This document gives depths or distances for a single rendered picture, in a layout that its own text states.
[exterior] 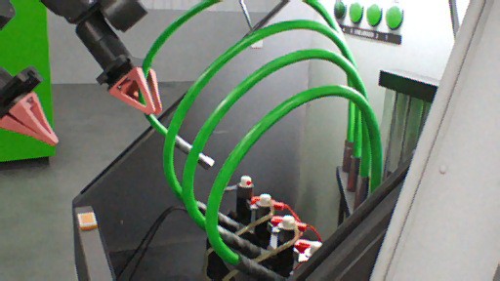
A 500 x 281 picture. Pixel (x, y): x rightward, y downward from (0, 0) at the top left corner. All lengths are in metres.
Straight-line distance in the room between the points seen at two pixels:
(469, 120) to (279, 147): 0.79
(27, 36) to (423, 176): 3.60
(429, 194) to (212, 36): 7.11
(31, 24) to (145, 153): 2.90
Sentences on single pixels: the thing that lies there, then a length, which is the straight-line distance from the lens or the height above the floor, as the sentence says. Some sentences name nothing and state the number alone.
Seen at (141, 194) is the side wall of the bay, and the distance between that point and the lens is 1.17.
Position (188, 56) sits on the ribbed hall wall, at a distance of 7.50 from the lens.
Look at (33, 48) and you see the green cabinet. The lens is 3.99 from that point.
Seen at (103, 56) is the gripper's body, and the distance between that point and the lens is 0.94.
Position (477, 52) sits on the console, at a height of 1.37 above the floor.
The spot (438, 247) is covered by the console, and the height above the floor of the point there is 1.20.
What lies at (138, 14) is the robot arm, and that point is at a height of 1.36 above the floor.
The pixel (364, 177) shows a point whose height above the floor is 1.16.
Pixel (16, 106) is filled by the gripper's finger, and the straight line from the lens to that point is 0.75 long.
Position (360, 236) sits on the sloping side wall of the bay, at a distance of 0.56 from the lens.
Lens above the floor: 1.42
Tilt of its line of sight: 17 degrees down
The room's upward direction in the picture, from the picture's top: 3 degrees clockwise
